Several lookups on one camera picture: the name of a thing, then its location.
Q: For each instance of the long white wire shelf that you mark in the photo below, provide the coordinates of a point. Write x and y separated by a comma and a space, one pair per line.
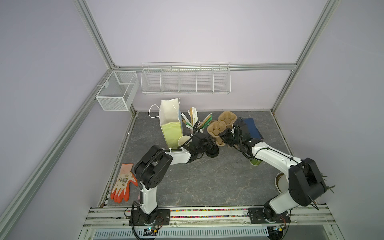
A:
186, 78

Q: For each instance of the stack of paper cups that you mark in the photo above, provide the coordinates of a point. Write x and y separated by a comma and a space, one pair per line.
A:
183, 139

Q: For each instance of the brown pulp cup carrier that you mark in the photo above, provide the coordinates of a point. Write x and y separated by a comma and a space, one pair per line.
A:
225, 121

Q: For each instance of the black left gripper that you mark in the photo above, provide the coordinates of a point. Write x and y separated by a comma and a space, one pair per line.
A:
210, 142

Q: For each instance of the red white glove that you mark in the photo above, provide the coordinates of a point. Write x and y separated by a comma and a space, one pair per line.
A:
121, 189

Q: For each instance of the brown wrapped straw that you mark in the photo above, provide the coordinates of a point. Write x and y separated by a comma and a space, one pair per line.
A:
187, 124

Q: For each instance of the potted green plant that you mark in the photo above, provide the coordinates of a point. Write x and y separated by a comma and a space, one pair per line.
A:
301, 185

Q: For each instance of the green paper coffee cup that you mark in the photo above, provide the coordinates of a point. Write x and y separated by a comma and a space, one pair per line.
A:
255, 162

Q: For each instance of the green wrapped straw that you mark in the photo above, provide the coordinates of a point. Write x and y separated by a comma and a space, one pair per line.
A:
205, 121

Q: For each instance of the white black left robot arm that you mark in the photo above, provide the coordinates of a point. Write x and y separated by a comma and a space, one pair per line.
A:
153, 166

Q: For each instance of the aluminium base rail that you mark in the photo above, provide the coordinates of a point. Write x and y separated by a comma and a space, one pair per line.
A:
203, 223

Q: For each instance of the illustrated paper bag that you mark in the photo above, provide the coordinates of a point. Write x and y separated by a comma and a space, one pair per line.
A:
170, 121

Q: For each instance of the stack of pulp carriers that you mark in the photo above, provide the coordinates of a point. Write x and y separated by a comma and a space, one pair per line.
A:
220, 142

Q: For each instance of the white wrapped straw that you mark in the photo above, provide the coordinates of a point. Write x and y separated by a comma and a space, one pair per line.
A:
193, 113

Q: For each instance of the small white mesh basket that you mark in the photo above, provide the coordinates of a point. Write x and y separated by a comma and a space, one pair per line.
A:
118, 91

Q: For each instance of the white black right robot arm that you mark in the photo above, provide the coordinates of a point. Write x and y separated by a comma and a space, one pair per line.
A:
280, 204

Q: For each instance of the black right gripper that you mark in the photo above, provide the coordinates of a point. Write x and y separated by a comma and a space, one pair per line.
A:
224, 136

